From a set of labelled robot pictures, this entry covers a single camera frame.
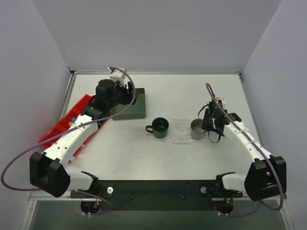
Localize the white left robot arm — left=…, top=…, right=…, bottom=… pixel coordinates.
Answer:
left=29, top=79, right=137, bottom=197

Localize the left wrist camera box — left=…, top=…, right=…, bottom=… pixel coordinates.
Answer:
left=108, top=67, right=126, bottom=87

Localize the aluminium frame rail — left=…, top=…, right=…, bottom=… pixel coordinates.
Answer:
left=28, top=178, right=287, bottom=202

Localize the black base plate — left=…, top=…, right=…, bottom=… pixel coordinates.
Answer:
left=70, top=180, right=242, bottom=211

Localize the green plastic tray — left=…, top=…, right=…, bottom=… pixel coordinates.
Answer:
left=112, top=88, right=146, bottom=121

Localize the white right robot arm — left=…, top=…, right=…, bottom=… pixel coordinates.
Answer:
left=201, top=98, right=287, bottom=201

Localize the dark green mug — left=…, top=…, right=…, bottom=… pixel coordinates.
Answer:
left=145, top=117, right=169, bottom=139

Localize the grey mug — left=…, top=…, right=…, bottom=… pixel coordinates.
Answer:
left=190, top=119, right=206, bottom=140

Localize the clear textured oval tray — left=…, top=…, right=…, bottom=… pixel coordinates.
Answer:
left=154, top=119, right=199, bottom=142

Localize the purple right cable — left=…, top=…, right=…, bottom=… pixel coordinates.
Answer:
left=205, top=83, right=285, bottom=218

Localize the clear textured acrylic holder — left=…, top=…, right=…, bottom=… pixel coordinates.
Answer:
left=170, top=119, right=191, bottom=142

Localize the red plastic organizer box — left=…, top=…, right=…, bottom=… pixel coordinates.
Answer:
left=38, top=93, right=112, bottom=165

